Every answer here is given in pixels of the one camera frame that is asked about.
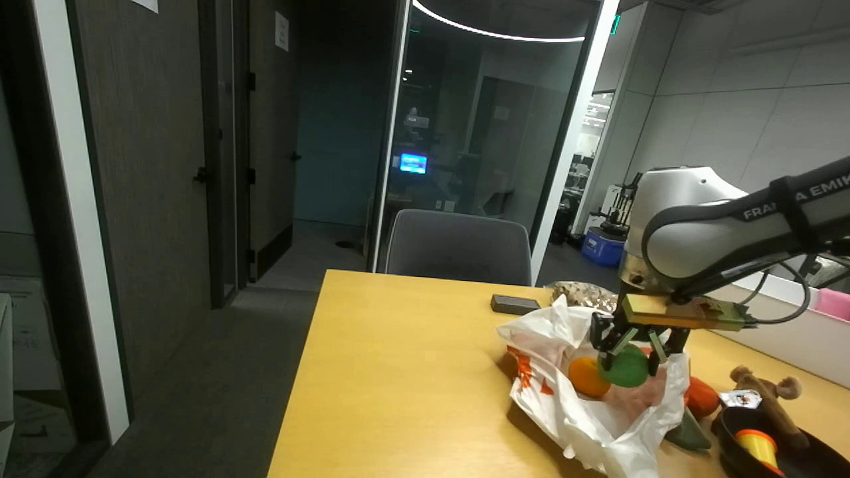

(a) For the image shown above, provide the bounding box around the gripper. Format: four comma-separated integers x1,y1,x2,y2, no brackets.
590,311,691,378

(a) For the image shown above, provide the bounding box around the white tag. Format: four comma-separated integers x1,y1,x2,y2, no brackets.
719,389,763,410

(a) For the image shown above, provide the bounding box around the brown stuffed toy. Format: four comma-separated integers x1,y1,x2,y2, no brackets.
730,365,811,450

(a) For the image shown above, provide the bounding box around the small black box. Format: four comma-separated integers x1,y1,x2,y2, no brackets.
490,293,542,316

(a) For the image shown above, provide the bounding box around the dark wooden door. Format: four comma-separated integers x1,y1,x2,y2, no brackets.
248,0,301,282
65,0,228,403

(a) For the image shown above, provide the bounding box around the red strawberry toy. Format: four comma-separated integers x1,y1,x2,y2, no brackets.
684,376,722,420

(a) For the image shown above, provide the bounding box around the green wedge toy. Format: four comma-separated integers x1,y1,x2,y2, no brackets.
664,406,713,453

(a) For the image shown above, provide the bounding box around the black machine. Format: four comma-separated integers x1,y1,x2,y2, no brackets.
600,172,643,241

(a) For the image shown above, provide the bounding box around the ring ceiling light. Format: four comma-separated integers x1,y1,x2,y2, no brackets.
412,0,588,44

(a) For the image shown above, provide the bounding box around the orange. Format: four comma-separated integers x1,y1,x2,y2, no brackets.
568,357,612,400

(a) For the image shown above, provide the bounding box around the white partition board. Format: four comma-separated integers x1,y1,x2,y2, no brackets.
709,271,850,390

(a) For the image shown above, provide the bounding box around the white plastic bag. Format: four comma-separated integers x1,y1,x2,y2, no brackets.
497,294,693,478

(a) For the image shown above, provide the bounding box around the grey chair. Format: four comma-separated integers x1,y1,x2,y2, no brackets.
384,208,533,287

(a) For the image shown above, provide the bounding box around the blue bin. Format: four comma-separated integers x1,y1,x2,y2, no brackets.
582,227,627,268

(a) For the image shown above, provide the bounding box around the green apple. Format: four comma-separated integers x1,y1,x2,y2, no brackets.
597,343,651,389

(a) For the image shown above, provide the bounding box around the black bowl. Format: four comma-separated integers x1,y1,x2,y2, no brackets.
713,406,850,478

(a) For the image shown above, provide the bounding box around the yellow container with red lid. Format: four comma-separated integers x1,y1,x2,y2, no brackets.
733,428,786,477

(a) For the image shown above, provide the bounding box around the pink object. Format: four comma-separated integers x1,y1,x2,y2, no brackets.
813,287,850,323

